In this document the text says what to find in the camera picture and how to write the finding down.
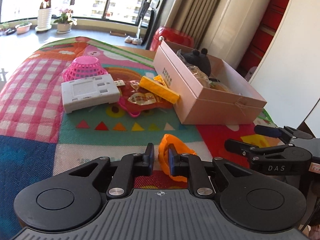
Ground packaged bread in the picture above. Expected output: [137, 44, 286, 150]
[187, 66, 210, 88]

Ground small packaged snack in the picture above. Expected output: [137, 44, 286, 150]
[210, 81, 232, 93]

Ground pink flower pot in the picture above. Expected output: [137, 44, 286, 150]
[54, 8, 77, 34]

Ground white electronic device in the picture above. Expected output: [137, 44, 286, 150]
[61, 74, 120, 114]

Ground white cabinet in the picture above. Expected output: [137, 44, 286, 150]
[200, 0, 270, 69]

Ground beige curtain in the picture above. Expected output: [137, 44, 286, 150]
[164, 0, 220, 47]

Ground cardboard box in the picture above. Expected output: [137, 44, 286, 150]
[153, 41, 267, 125]

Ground colourful play mat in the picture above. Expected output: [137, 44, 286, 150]
[1, 37, 278, 239]

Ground pink plastic basket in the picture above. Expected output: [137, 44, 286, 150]
[62, 56, 108, 82]

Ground tall white plant pot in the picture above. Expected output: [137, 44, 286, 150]
[35, 8, 52, 32]

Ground red snack bag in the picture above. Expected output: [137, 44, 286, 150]
[120, 80, 173, 112]

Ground low white planter bowl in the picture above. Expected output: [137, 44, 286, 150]
[15, 22, 32, 35]

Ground yellow plastic block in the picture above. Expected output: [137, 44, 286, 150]
[139, 75, 180, 104]

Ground white slippers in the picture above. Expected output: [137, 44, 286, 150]
[124, 36, 143, 45]

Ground orange plastic toy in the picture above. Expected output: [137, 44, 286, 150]
[158, 133, 198, 183]

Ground black plush toy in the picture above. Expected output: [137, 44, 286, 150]
[177, 48, 212, 77]

